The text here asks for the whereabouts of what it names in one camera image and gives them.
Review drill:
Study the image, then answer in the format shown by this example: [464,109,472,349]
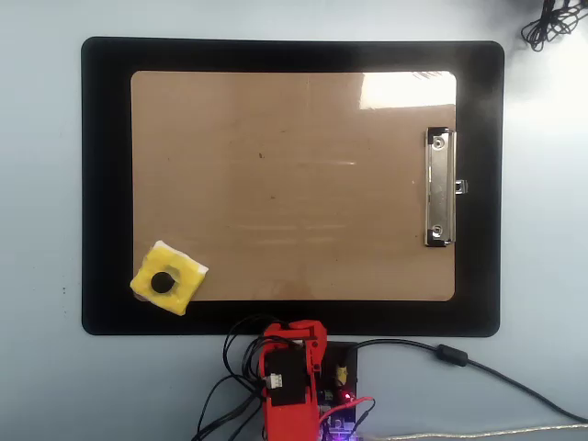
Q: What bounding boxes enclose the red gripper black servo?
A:
[261,319,329,356]

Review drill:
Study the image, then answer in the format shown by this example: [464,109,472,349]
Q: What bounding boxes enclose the yellow sponge with black knob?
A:
[129,239,209,318]

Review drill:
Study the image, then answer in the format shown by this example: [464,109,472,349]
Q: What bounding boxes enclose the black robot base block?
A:
[316,340,360,424]

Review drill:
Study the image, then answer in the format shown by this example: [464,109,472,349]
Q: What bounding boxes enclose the controller board with red LED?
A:
[318,389,365,441]

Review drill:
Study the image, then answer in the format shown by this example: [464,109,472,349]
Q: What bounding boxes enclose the brown clipboard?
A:
[130,69,458,303]

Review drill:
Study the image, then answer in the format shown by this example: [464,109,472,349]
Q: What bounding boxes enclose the silver metal clipboard clip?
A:
[423,126,470,249]

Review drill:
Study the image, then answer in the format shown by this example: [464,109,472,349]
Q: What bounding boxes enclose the black rectangular mat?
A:
[80,36,506,338]

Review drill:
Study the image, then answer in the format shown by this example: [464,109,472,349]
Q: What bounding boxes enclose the black servo wire bundle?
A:
[191,313,296,441]

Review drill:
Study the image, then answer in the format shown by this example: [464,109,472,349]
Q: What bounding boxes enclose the red sleeved wire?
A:
[317,396,378,431]

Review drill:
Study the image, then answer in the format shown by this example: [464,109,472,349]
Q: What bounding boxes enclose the black power cable with ferrite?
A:
[334,338,588,424]

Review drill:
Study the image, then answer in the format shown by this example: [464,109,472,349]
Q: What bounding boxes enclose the silver braided USB cable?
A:
[359,424,588,441]

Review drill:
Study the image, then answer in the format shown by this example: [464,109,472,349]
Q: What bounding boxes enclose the tangled black cord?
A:
[520,0,588,52]

